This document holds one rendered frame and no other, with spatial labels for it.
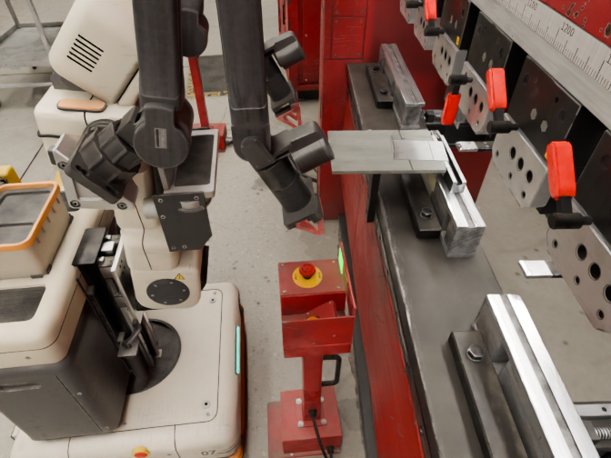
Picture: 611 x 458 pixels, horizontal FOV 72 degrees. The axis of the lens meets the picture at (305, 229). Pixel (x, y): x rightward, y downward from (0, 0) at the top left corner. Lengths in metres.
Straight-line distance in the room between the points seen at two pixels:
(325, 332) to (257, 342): 0.91
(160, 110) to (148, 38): 0.09
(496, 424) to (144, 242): 0.77
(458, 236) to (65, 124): 0.77
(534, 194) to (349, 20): 1.31
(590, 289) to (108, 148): 0.65
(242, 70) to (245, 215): 1.82
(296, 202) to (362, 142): 0.40
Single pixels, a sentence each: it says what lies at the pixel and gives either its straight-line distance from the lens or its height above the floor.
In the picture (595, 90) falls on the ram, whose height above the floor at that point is 1.36.
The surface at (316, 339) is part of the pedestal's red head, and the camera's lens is 0.98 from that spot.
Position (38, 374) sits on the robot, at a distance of 1.18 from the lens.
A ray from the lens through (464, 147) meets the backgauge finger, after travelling 1.11.
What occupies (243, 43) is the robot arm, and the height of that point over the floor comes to 1.36.
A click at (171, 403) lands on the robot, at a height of 0.28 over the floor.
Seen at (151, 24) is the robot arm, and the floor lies 1.39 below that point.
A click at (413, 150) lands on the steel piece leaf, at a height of 1.00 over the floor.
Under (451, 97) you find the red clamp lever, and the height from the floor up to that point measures 1.21.
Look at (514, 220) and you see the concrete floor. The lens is 2.60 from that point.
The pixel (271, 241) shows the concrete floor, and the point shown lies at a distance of 2.22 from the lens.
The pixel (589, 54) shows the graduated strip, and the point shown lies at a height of 1.39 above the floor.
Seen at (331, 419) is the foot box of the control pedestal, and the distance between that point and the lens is 1.56.
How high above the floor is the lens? 1.56
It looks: 43 degrees down
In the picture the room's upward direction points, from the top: straight up
